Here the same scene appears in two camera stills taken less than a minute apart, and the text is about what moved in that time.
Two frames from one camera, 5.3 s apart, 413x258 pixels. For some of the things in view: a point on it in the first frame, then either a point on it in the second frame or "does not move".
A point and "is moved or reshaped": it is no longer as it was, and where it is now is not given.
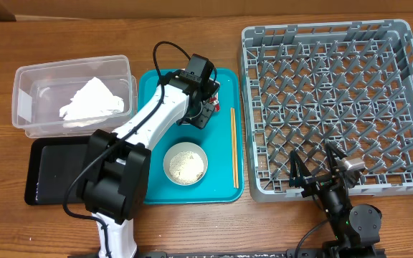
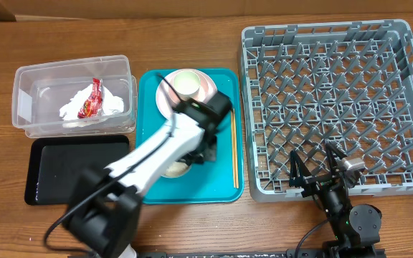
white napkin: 90,101 does not move
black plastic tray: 51,165 does not move
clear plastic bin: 74,97 does not move
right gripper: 316,181 does not move
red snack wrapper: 214,100 is moved or reshaped
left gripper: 202,119 → 211,153
